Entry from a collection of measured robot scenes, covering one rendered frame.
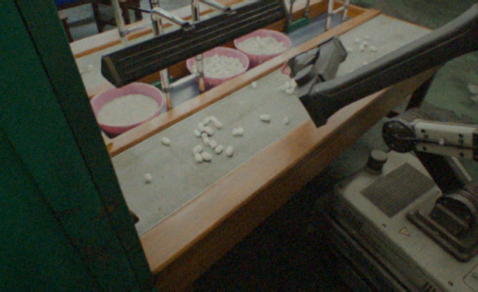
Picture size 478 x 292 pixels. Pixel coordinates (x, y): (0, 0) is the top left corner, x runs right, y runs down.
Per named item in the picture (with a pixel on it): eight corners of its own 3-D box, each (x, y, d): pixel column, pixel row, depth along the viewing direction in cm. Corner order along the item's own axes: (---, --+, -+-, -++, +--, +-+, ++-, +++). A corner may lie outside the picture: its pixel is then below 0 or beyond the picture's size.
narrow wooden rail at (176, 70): (330, 13, 212) (333, -5, 205) (39, 146, 119) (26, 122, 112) (323, 11, 215) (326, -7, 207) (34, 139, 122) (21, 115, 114)
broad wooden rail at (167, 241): (442, 66, 178) (459, 34, 166) (161, 310, 85) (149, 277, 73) (421, 59, 185) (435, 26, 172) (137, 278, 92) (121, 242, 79)
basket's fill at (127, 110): (173, 122, 125) (171, 110, 122) (120, 150, 114) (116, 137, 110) (140, 97, 137) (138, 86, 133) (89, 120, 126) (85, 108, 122)
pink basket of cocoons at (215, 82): (257, 73, 154) (258, 54, 147) (232, 103, 136) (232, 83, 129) (206, 61, 162) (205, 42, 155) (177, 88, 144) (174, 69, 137)
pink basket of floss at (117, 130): (174, 103, 135) (171, 83, 129) (157, 148, 116) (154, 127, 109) (110, 101, 136) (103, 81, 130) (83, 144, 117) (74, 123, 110)
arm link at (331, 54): (336, 113, 72) (311, 71, 69) (313, 123, 75) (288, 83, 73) (351, 56, 106) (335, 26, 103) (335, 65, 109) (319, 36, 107)
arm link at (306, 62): (348, 57, 105) (335, 33, 103) (330, 76, 99) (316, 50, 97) (320, 69, 115) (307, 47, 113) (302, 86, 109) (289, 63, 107)
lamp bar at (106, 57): (288, 18, 109) (291, -5, 104) (117, 90, 77) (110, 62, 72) (270, 11, 113) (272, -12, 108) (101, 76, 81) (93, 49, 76)
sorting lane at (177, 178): (431, 35, 175) (432, 31, 174) (125, 252, 82) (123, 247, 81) (379, 18, 191) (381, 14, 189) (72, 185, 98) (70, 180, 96)
